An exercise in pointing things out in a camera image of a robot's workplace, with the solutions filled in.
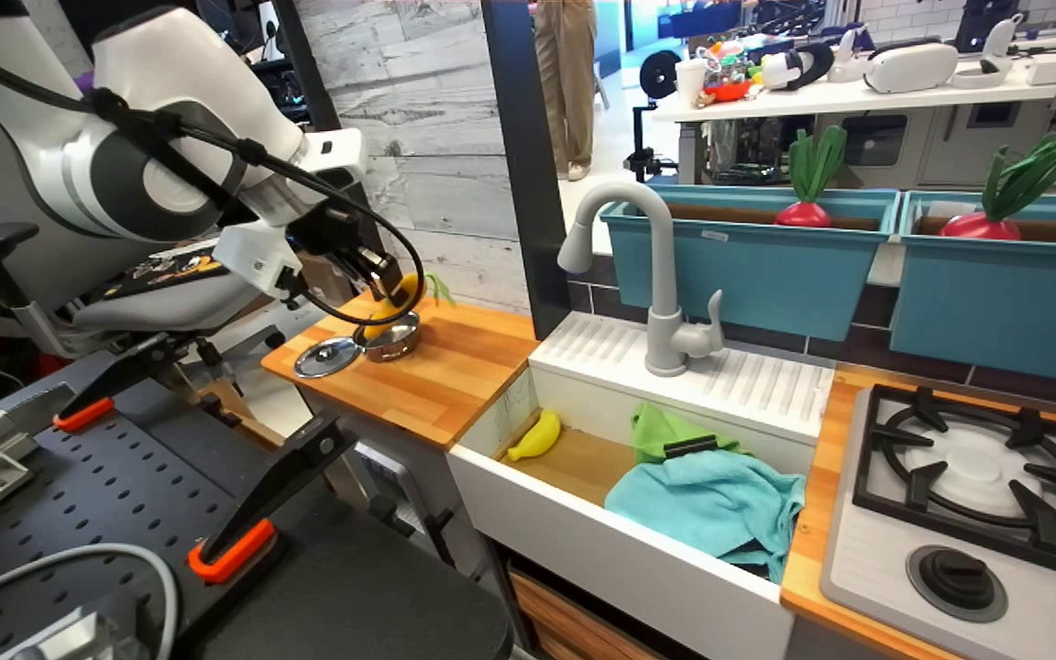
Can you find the yellow toy banana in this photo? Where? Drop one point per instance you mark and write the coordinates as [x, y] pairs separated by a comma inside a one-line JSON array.
[[537, 436]]

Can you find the grey toy stove top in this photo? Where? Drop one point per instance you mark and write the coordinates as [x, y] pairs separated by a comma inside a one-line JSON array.
[[980, 488]]

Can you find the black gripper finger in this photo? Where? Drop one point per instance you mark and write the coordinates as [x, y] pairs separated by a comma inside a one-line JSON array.
[[369, 296], [400, 280]]

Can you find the white background table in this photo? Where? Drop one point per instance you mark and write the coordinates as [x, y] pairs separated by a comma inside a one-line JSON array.
[[845, 95]]

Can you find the grey office chair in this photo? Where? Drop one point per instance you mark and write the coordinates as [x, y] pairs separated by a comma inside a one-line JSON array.
[[149, 315]]

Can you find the wooden counter around stove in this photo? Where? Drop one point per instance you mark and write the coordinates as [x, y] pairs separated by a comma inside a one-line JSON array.
[[822, 488]]

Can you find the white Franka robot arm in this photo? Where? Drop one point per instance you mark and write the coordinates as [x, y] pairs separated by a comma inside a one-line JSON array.
[[185, 76]]

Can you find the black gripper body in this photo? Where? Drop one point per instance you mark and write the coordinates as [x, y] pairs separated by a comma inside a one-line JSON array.
[[347, 243]]

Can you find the red toy radish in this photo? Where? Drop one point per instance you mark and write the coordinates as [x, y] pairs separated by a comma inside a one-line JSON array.
[[1005, 194], [814, 169]]

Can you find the black frame post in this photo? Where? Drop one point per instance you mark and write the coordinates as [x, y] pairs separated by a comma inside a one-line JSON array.
[[531, 160], [308, 76]]

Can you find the teal planter box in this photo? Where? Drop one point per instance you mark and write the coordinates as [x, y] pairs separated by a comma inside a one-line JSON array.
[[751, 276], [1005, 307]]

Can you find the black perforated table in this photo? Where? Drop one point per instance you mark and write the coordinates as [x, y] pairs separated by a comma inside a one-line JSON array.
[[347, 600]]

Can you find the wooden butcher block counter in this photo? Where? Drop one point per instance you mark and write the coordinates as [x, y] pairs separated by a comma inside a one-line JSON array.
[[456, 367]]

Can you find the small steel pot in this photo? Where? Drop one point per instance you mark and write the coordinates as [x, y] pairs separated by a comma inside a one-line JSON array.
[[389, 343]]

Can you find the standing person khaki clothes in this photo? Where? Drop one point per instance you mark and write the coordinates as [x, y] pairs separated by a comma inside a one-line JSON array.
[[566, 76]]

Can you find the grey wood plank panel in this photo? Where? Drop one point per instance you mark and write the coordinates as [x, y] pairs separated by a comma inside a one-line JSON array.
[[440, 160]]

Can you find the teal cloth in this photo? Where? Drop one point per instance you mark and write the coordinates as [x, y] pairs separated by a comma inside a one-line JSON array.
[[714, 508]]

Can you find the small metal bowl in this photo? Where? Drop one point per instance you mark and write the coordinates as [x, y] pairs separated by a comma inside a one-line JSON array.
[[327, 358]]

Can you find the grey toy faucet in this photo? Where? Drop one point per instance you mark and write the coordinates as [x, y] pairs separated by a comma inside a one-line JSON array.
[[661, 331]]

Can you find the white toy sink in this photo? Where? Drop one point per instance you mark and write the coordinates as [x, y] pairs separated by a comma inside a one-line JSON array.
[[603, 552]]

